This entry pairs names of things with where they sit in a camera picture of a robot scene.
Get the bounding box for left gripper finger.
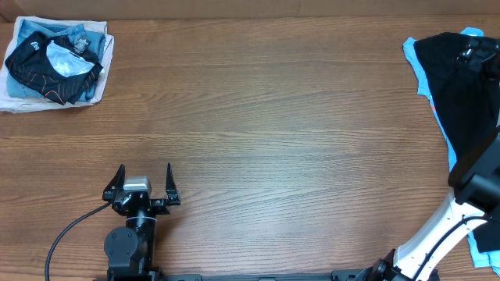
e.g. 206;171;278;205
165;162;179;199
104;164;126;192

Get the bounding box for black t-shirt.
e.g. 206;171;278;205
417;32;499;252

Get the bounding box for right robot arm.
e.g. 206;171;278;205
356;32;499;280

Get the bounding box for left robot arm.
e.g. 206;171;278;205
102;165;180;281

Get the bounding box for folded black patterned shirt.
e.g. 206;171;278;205
5;31;103;105

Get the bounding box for folded beige cloth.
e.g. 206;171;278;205
1;16;114;113

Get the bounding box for folded blue jeans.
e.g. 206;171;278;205
7;20;107;98

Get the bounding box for light blue t-shirt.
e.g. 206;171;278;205
403;37;499;275

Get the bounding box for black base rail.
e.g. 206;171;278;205
111;269;363;281

